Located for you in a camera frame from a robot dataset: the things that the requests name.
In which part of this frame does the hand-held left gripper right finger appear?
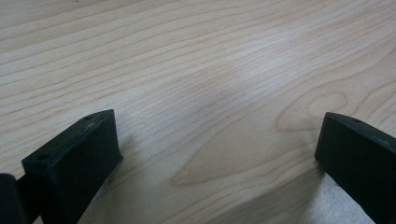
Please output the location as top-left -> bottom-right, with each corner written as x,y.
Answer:
314,112 -> 396,224

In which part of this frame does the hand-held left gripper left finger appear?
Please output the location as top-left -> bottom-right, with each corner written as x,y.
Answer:
21,109 -> 123,224

